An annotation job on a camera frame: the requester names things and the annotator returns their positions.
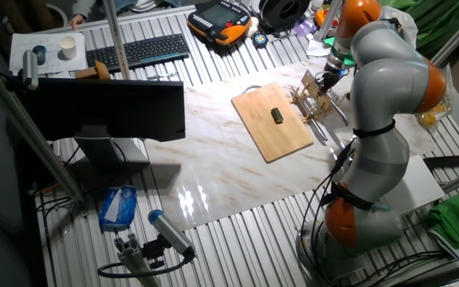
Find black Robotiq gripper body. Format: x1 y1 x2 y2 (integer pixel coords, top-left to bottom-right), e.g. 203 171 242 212
320 60 349 88

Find steel cleaver knife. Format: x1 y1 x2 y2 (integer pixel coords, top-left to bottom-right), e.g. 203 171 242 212
300 70 350 128

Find grey sleeved forearm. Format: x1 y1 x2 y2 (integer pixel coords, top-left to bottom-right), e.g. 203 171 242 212
71 0 99 19

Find person's bare hand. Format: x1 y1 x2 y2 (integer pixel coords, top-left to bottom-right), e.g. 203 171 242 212
68 14 87 31

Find wooden peg knife rack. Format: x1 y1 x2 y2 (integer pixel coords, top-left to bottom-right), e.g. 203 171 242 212
291 81 350 124

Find white tissue paper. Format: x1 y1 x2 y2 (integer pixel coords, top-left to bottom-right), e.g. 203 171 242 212
306 38 332 58

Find steel kitchen knife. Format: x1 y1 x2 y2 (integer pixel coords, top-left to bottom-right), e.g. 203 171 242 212
296 87 329 143
292 89 322 139

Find purple plastic wrapper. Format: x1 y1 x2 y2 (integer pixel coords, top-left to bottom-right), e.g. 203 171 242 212
292 18 318 37

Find orange emergency stop box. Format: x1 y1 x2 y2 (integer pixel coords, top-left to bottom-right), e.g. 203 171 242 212
315 8 339 29

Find wooden cutting board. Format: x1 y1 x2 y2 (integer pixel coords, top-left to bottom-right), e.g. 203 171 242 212
231 82 316 164

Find white plastic bag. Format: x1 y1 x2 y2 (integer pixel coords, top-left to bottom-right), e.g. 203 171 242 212
380 6 418 51

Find small white rounded object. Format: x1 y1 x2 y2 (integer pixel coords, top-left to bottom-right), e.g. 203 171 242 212
245 16 261 39

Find green cloth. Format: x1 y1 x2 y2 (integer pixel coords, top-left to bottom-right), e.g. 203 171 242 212
427 185 459 250
375 0 459 61

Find black orange teach pendant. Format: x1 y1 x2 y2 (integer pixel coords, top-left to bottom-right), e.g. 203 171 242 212
186 0 253 46

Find white marble pattern mat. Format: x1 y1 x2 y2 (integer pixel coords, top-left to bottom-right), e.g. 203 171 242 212
143 57 441 233

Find white flat box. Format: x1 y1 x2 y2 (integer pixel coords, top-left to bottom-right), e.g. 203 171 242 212
380 154 446 216

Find black flat bar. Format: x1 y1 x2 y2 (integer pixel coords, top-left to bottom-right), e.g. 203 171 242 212
423 154 459 171

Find black computer keyboard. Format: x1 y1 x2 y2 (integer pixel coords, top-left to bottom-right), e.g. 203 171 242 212
85 33 191 73

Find black computer monitor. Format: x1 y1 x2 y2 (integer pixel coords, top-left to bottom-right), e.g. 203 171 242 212
16 77 186 175

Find small wooden block object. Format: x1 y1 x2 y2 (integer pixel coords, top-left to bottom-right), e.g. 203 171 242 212
75 59 112 81

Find blue tissue pack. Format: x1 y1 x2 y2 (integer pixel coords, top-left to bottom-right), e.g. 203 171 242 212
98 185 138 232

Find white paper cup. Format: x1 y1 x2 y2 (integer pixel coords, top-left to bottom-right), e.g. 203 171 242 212
59 36 78 61

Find white paper sheets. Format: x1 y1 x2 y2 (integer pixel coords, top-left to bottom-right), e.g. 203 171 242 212
9 32 88 77

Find green printed mount bracket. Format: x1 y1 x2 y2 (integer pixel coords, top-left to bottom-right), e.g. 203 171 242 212
324 36 356 67

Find black cable with plug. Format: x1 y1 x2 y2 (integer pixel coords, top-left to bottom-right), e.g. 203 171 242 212
297 139 358 280

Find silver camera with blue end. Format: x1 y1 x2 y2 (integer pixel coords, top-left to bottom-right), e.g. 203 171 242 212
147 209 197 256

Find black camera clamp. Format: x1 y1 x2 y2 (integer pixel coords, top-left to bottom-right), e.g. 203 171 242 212
141 234 167 270

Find aluminium camera bracket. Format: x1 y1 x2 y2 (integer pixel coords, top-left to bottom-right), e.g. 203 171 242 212
113 233 163 287

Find black camera cable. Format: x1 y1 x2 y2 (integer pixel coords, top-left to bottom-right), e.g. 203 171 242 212
96 254 194 279

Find aluminium diagonal frame beam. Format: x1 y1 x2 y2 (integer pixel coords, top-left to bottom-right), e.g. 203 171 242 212
0 54 86 205

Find silver depth camera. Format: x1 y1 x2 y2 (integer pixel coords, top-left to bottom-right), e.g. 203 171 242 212
22 49 39 91

